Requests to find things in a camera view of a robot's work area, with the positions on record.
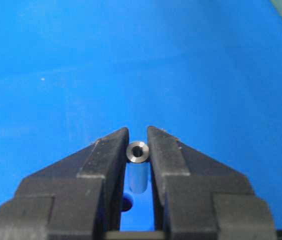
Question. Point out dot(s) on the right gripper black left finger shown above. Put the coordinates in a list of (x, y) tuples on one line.
[(76, 198)]

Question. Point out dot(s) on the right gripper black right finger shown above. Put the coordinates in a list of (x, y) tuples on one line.
[(199, 198)]

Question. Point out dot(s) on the small silver metal shaft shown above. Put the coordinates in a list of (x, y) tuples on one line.
[(138, 154)]

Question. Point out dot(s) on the blue table mat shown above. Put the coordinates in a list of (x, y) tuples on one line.
[(206, 71)]

